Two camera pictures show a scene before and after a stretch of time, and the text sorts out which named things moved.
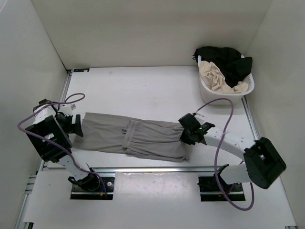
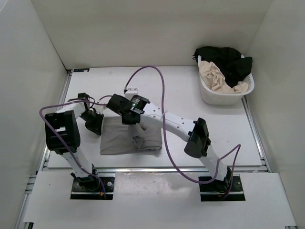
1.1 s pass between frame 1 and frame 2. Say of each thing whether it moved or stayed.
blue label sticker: stayed
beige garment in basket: stayed
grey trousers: moved
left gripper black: moved
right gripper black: moved
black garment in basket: stayed
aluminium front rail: stayed
